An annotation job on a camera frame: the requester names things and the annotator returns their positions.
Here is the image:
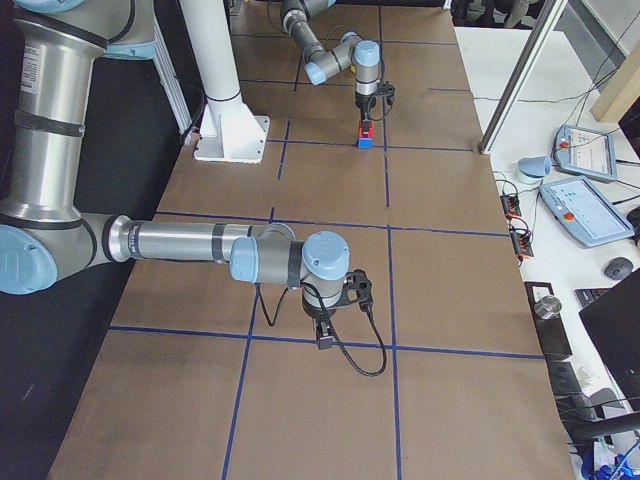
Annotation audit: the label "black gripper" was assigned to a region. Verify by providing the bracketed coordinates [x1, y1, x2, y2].
[302, 299, 338, 350]
[355, 92, 376, 138]

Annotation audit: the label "red wooden block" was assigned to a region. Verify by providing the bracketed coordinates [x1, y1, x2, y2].
[358, 121, 374, 143]

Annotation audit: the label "blue wooden block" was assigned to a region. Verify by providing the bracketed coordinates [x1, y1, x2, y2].
[357, 138, 373, 149]

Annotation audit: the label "black orange connector strip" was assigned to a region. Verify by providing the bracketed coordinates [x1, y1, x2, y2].
[500, 193, 534, 264]

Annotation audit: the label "far teach pendant tablet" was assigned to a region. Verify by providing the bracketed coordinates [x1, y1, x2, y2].
[552, 125, 618, 182]

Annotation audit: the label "teach pendant tablet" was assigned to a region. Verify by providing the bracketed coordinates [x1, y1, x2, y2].
[539, 176, 634, 247]
[552, 125, 618, 182]

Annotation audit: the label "silver metal cup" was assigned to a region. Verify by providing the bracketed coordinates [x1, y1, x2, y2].
[533, 295, 562, 320]

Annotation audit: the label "near teach pendant tablet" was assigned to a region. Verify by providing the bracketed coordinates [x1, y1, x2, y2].
[539, 176, 634, 247]

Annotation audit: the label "black laptop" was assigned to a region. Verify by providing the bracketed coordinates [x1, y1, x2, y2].
[579, 270, 640, 398]

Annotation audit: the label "black computer mouse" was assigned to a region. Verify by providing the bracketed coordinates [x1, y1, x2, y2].
[603, 257, 634, 281]

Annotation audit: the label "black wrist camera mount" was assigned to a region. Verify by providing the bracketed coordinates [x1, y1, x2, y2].
[375, 81, 395, 107]
[333, 269, 373, 313]

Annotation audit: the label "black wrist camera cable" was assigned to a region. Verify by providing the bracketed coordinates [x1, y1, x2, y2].
[253, 284, 387, 378]

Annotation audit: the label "white camera pole base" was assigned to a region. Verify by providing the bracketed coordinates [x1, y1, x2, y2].
[180, 0, 270, 164]

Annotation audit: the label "aluminium frame post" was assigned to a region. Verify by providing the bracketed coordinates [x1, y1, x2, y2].
[478, 0, 568, 154]

